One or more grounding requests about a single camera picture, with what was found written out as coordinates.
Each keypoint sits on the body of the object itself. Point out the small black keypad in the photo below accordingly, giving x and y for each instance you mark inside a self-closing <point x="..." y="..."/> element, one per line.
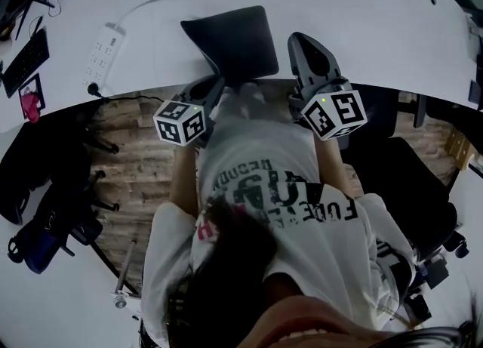
<point x="474" y="91"/>

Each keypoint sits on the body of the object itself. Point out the black pen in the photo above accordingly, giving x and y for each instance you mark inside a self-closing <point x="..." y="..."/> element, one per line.
<point x="39" y="23"/>

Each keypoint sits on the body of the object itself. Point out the person's black striped pants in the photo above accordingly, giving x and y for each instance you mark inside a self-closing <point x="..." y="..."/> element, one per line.
<point x="396" y="263"/>

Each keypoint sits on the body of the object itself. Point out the white power strip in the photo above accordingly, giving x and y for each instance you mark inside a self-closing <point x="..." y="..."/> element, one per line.
<point x="103" y="56"/>

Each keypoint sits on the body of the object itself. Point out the person's face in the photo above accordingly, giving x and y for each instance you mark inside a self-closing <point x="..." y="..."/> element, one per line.
<point x="320" y="324"/>

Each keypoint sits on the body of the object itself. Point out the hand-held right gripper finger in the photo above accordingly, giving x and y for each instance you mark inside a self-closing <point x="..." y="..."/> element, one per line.
<point x="332" y="67"/>
<point x="298" y="71"/>

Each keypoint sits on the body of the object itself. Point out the black keyboard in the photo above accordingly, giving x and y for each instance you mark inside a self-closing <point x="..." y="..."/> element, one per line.
<point x="26" y="63"/>

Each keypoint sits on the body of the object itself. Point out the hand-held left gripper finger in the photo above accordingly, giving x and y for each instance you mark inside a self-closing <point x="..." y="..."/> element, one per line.
<point x="188" y="93"/>
<point x="216" y="93"/>

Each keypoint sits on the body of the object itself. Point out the black office chair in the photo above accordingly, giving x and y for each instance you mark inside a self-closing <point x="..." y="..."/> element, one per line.
<point x="377" y="112"/>
<point x="407" y="188"/>
<point x="37" y="165"/>
<point x="79" y="233"/>

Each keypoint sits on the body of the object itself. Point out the pink item on black card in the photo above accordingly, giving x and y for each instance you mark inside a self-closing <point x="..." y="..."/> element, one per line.
<point x="37" y="82"/>

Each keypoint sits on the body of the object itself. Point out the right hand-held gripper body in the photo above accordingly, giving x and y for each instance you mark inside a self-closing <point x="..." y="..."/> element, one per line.
<point x="339" y="112"/>

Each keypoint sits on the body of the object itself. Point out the person's right forearm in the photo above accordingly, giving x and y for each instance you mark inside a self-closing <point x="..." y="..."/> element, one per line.
<point x="332" y="165"/>

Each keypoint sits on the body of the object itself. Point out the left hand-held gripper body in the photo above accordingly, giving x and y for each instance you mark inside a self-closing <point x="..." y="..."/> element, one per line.
<point x="177" y="127"/>

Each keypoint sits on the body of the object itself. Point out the metal rod with round base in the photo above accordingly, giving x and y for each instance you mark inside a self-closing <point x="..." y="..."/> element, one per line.
<point x="120" y="297"/>

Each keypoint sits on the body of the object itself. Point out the black mouse pad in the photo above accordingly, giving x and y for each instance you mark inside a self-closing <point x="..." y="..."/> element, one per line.
<point x="241" y="44"/>

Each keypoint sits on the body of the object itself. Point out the person's left forearm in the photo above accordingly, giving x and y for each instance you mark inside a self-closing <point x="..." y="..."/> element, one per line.
<point x="185" y="180"/>

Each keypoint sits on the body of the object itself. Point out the black box-shaped device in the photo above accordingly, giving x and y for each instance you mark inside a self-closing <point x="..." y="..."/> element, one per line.
<point x="419" y="308"/>
<point x="434" y="273"/>

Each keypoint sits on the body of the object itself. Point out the person's white printed t-shirt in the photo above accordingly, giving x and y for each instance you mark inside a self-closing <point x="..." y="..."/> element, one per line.
<point x="320" y="256"/>

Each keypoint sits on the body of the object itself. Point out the red crumpled cloth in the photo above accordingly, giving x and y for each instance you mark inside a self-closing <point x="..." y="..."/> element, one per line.
<point x="30" y="106"/>

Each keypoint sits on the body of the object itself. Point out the light wooden box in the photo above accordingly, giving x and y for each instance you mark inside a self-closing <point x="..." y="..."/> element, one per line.
<point x="458" y="148"/>

